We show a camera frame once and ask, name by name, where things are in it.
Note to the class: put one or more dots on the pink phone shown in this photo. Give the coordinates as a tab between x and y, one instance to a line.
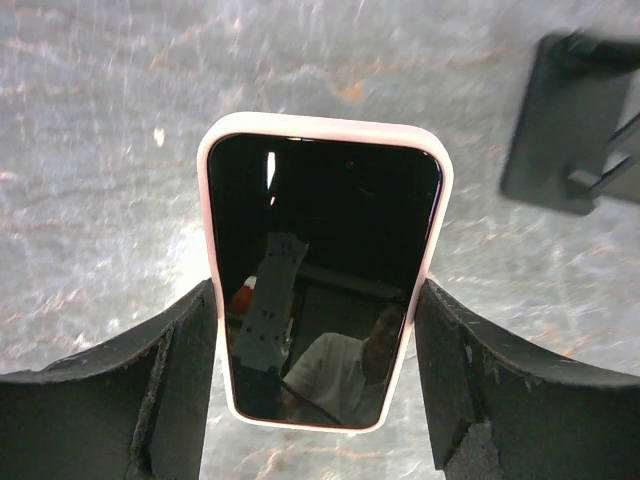
320	233

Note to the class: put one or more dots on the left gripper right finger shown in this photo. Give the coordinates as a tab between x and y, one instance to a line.
501	407

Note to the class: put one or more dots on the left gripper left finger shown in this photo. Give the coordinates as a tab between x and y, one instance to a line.
132	407

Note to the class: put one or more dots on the black folding phone stand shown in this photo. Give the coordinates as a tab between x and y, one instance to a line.
569	147

